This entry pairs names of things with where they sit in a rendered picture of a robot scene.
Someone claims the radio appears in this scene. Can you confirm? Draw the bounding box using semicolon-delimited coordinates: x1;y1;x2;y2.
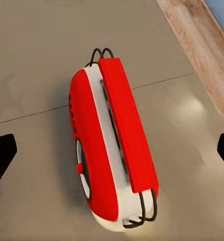
69;48;159;228

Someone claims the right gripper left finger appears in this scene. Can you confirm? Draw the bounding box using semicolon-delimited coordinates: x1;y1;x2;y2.
0;134;17;179

